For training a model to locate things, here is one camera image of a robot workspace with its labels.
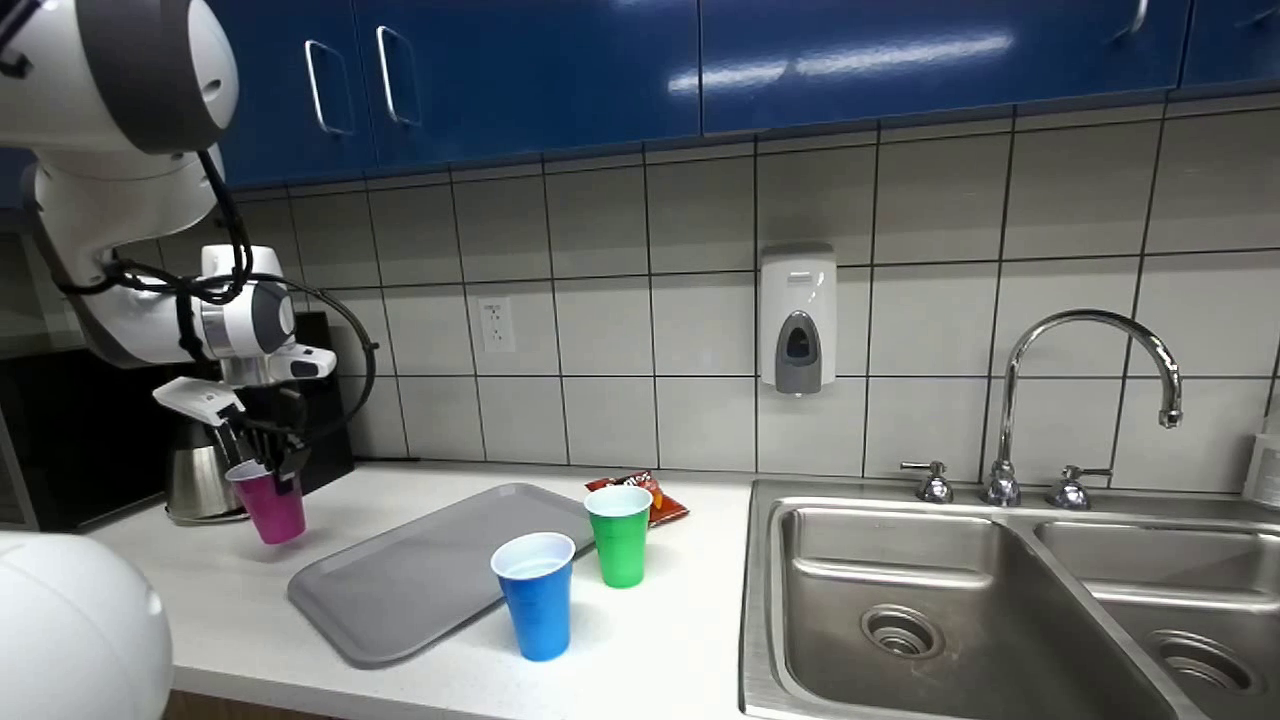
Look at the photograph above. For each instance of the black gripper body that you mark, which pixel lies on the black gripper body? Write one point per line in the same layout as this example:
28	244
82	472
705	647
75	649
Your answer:
249	431

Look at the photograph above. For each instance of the magenta plastic cup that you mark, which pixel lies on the magenta plastic cup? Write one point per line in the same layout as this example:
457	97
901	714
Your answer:
275	515

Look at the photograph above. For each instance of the blue plastic cup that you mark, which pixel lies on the blue plastic cup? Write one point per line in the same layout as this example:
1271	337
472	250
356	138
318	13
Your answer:
536	606

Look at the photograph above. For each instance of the green plastic cup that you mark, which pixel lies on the green plastic cup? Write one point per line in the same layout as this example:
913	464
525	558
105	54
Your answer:
617	541

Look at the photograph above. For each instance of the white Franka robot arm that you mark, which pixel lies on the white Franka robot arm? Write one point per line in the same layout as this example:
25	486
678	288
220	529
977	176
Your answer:
120	202

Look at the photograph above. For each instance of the grey plastic tray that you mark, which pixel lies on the grey plastic tray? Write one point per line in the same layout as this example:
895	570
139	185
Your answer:
401	586

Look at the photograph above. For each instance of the black coffee maker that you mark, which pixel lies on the black coffee maker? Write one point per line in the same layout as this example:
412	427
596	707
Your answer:
324	427

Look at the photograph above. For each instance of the steel coffee carafe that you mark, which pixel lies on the steel coffee carafe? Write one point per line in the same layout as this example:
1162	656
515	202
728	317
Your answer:
197	486

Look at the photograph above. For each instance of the black microwave oven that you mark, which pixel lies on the black microwave oven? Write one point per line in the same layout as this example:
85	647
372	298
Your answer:
64	440

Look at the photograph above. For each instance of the orange Doritos chip bag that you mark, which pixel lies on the orange Doritos chip bag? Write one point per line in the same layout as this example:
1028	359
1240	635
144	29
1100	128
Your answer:
666	504

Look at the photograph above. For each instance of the stainless steel double sink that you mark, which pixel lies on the stainless steel double sink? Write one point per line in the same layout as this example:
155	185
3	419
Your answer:
935	586

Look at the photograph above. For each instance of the blue upper cabinets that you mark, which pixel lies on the blue upper cabinets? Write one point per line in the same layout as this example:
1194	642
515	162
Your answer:
826	63

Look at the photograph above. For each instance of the chrome gooseneck faucet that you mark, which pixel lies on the chrome gooseneck faucet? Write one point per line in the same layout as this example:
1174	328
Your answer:
1014	374

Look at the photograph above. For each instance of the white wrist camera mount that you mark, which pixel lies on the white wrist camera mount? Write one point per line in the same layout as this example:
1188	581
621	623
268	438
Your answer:
193	399

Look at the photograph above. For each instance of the white wall soap dispenser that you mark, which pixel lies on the white wall soap dispenser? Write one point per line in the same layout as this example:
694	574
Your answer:
798	321

